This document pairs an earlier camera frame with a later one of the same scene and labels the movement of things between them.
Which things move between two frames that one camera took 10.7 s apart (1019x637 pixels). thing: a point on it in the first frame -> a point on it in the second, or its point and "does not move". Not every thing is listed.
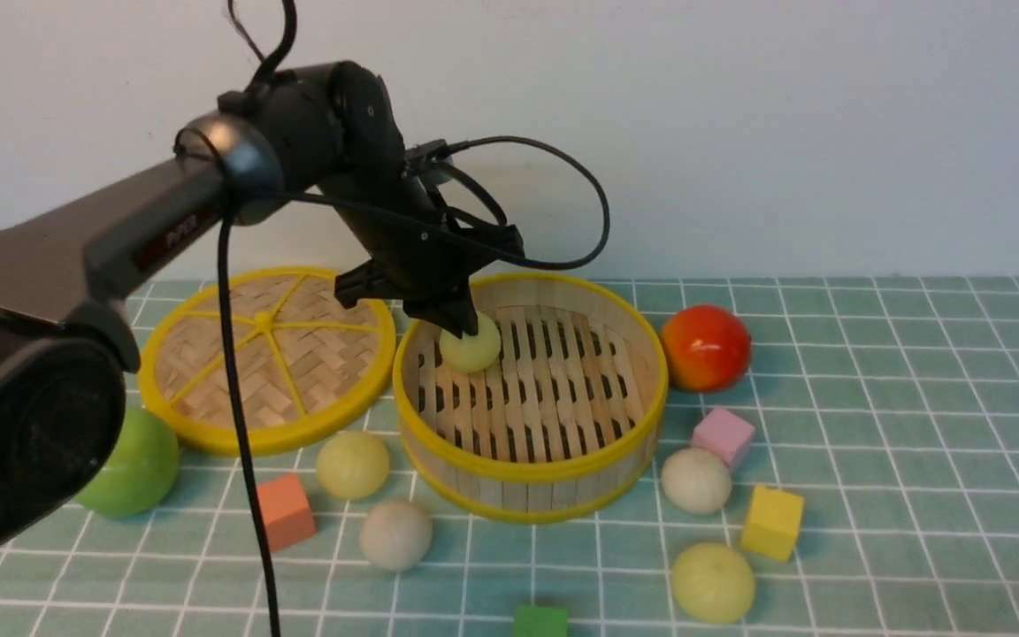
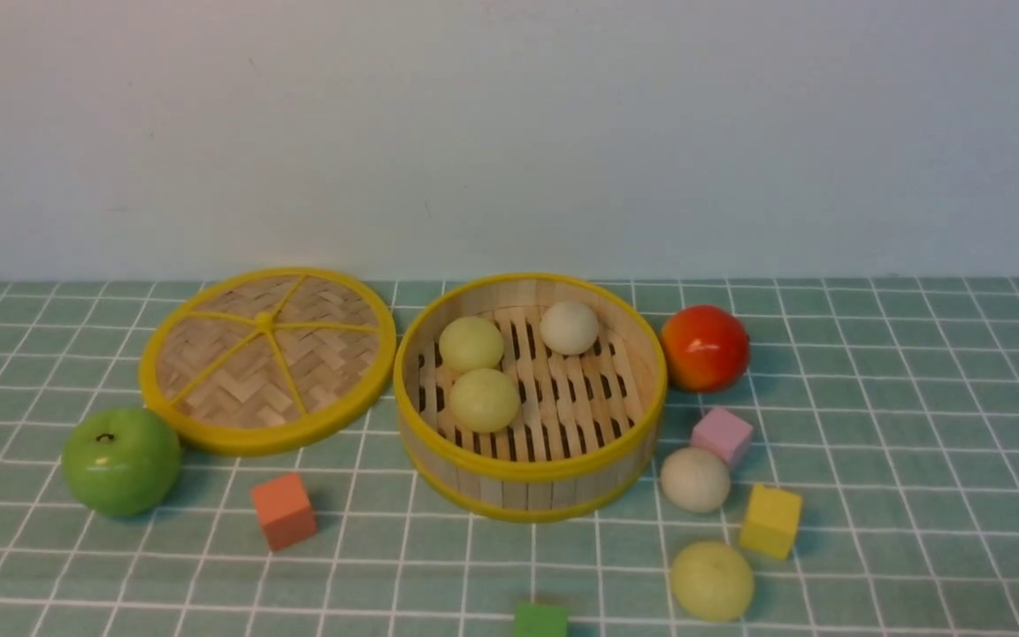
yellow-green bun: (471, 352) does not move
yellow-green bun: (713, 583) does not move
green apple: (141, 471) does not move
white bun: (395, 535) -> (569, 328)
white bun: (696, 480) does not move
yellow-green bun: (352, 464) -> (484, 400)
